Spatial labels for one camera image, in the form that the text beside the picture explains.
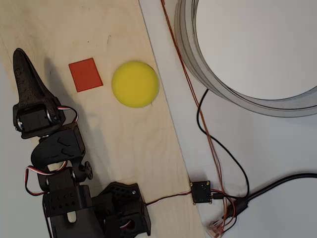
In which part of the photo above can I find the yellow round foam disc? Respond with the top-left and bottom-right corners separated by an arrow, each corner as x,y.
111,60 -> 159,109

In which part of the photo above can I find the red square marker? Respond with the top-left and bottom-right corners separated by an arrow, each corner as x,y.
68,58 -> 104,93

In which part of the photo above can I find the grey round lamp base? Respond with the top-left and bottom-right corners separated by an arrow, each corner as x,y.
174,0 -> 317,118

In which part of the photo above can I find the small black circuit board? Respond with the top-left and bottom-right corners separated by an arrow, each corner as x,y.
190,180 -> 213,205

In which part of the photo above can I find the red white servo cable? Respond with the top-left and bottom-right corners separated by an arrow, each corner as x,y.
145,189 -> 193,206
56,106 -> 79,124
24,160 -> 68,197

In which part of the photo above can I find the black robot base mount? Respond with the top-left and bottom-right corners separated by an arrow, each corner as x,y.
91,181 -> 152,237

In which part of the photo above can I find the orange wire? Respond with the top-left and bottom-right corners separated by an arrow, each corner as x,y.
160,0 -> 230,235

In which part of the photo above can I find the thin black cable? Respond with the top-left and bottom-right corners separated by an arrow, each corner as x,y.
197,89 -> 250,199

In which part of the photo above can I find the white wire connector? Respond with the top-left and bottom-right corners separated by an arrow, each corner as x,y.
207,219 -> 225,238

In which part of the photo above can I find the thick black power cable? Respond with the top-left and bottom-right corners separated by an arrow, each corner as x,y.
226,173 -> 317,219

